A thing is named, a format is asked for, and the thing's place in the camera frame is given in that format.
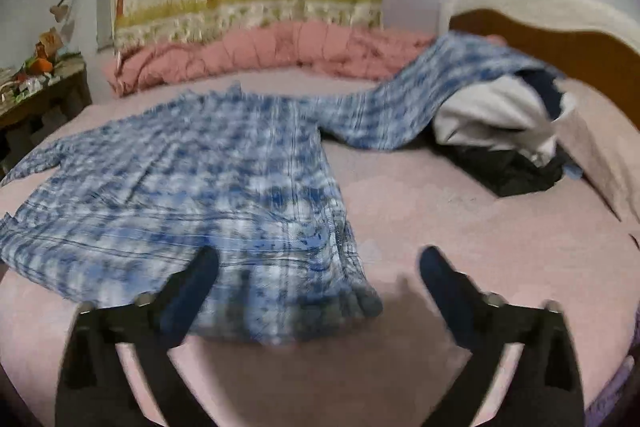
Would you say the beige pillow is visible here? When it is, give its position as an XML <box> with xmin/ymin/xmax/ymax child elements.
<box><xmin>556</xmin><ymin>79</ymin><xmax>639</xmax><ymax>232</ymax></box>

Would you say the white brown bed headboard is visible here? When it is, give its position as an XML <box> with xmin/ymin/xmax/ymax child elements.
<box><xmin>442</xmin><ymin>0</ymin><xmax>639</xmax><ymax>124</ymax></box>

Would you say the orange toy on table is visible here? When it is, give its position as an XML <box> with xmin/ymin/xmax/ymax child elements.
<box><xmin>22</xmin><ymin>27</ymin><xmax>63</xmax><ymax>76</ymax></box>

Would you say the dark wooden side table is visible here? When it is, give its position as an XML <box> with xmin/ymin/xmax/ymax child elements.
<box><xmin>1</xmin><ymin>54</ymin><xmax>92</xmax><ymax>176</ymax></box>

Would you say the blue white plaid shirt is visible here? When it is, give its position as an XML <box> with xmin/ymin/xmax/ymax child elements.
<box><xmin>1</xmin><ymin>32</ymin><xmax>559</xmax><ymax>343</ymax></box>

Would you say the white navy garment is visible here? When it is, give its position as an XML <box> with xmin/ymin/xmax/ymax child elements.
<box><xmin>432</xmin><ymin>69</ymin><xmax>576</xmax><ymax>167</ymax></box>

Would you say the pink bed sheet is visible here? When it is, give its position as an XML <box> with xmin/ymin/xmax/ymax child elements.
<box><xmin>1</xmin><ymin>70</ymin><xmax>639</xmax><ymax>426</ymax></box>

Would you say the black garment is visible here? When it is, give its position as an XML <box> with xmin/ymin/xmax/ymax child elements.
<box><xmin>432</xmin><ymin>143</ymin><xmax>566</xmax><ymax>197</ymax></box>

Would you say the pink quilted blanket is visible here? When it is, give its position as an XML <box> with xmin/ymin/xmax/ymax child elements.
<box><xmin>106</xmin><ymin>20</ymin><xmax>435</xmax><ymax>98</ymax></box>

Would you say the wall mounted desk lamp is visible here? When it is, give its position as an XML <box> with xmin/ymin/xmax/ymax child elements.
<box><xmin>49</xmin><ymin>0</ymin><xmax>70</xmax><ymax>23</ymax></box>

